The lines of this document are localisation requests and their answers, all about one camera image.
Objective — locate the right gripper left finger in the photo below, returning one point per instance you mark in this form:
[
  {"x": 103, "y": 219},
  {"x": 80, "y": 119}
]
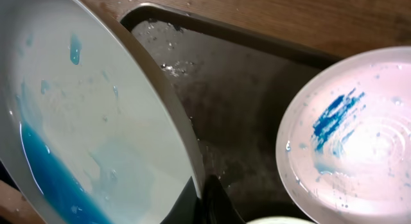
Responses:
[{"x": 187, "y": 209}]

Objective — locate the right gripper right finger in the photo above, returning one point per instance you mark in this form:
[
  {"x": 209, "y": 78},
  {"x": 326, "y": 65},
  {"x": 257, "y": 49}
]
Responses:
[{"x": 218, "y": 208}]

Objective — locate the white plate blue stain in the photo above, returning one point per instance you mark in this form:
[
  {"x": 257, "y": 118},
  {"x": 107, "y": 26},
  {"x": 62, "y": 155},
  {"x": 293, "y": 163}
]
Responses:
[
  {"x": 91, "y": 129},
  {"x": 343, "y": 144}
]

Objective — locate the dark brown tray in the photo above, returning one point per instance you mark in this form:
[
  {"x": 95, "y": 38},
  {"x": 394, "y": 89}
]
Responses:
[{"x": 235, "y": 86}]

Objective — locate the white plate blue stain front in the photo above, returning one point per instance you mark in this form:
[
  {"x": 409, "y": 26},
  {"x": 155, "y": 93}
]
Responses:
[{"x": 343, "y": 144}]

